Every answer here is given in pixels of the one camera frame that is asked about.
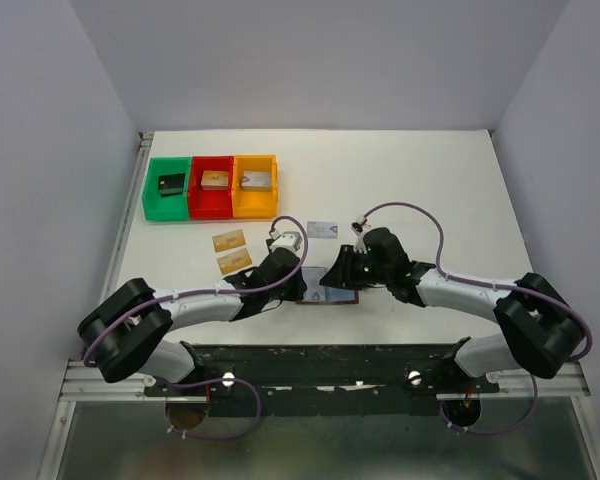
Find yellow plastic bin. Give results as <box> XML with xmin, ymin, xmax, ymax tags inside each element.
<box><xmin>231</xmin><ymin>155</ymin><xmax>278</xmax><ymax>219</ymax></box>

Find left aluminium side rail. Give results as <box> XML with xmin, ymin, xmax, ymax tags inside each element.
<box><xmin>96</xmin><ymin>131</ymin><xmax>155</xmax><ymax>306</ymax></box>

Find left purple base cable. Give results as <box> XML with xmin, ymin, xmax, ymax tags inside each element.
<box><xmin>164</xmin><ymin>374</ymin><xmax>266</xmax><ymax>441</ymax></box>

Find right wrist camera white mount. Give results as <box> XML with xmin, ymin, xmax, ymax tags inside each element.
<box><xmin>351</xmin><ymin>216</ymin><xmax>372</xmax><ymax>254</ymax></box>

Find green plastic bin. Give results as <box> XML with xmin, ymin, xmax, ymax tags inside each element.
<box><xmin>142</xmin><ymin>157</ymin><xmax>192</xmax><ymax>222</ymax></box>

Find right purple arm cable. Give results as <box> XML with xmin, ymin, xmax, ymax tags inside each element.
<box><xmin>352</xmin><ymin>201</ymin><xmax>593</xmax><ymax>361</ymax></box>

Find silver card in yellow bin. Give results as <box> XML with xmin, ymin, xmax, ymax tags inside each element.
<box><xmin>240</xmin><ymin>171</ymin><xmax>273</xmax><ymax>191</ymax></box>

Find black card in green bin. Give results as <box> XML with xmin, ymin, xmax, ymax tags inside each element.
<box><xmin>157</xmin><ymin>173</ymin><xmax>186</xmax><ymax>197</ymax></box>

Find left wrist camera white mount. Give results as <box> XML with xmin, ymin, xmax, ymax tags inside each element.
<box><xmin>269</xmin><ymin>229</ymin><xmax>303</xmax><ymax>254</ymax></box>

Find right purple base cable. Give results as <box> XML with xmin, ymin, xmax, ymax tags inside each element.
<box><xmin>438</xmin><ymin>372</ymin><xmax>540</xmax><ymax>436</ymax></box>

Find red plastic bin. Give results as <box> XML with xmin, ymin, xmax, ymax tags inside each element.
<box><xmin>187</xmin><ymin>156</ymin><xmax>234</xmax><ymax>220</ymax></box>

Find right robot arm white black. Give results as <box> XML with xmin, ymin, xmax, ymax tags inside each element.
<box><xmin>320</xmin><ymin>227</ymin><xmax>585</xmax><ymax>382</ymax></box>

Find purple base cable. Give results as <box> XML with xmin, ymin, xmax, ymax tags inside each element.
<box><xmin>164</xmin><ymin>374</ymin><xmax>266</xmax><ymax>441</ymax></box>
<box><xmin>438</xmin><ymin>372</ymin><xmax>540</xmax><ymax>436</ymax></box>

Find front aluminium frame rail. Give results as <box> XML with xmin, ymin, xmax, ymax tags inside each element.
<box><xmin>57</xmin><ymin>355</ymin><xmax>592</xmax><ymax>401</ymax></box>

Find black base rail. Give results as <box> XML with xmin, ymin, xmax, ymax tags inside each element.
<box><xmin>144</xmin><ymin>344</ymin><xmax>499</xmax><ymax>418</ymax></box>

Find silver card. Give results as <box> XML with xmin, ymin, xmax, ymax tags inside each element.
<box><xmin>240</xmin><ymin>171</ymin><xmax>273</xmax><ymax>191</ymax></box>
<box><xmin>301</xmin><ymin>267</ymin><xmax>327</xmax><ymax>304</ymax></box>
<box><xmin>307</xmin><ymin>221</ymin><xmax>339</xmax><ymax>239</ymax></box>

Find gold card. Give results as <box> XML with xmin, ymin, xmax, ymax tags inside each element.
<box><xmin>212</xmin><ymin>229</ymin><xmax>246</xmax><ymax>253</ymax></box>
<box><xmin>217</xmin><ymin>248</ymin><xmax>252</xmax><ymax>275</ymax></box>
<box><xmin>200</xmin><ymin>170</ymin><xmax>230</xmax><ymax>191</ymax></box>

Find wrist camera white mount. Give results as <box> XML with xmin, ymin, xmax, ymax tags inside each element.
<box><xmin>351</xmin><ymin>216</ymin><xmax>372</xmax><ymax>254</ymax></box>
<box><xmin>269</xmin><ymin>229</ymin><xmax>303</xmax><ymax>254</ymax></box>

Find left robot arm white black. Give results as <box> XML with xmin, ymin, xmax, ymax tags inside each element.
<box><xmin>77</xmin><ymin>248</ymin><xmax>306</xmax><ymax>383</ymax></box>

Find brown leather card holder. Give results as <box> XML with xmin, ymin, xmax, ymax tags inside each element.
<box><xmin>298</xmin><ymin>287</ymin><xmax>359</xmax><ymax>305</ymax></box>

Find gold card in red bin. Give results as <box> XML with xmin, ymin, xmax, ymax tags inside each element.
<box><xmin>200</xmin><ymin>170</ymin><xmax>230</xmax><ymax>191</ymax></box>

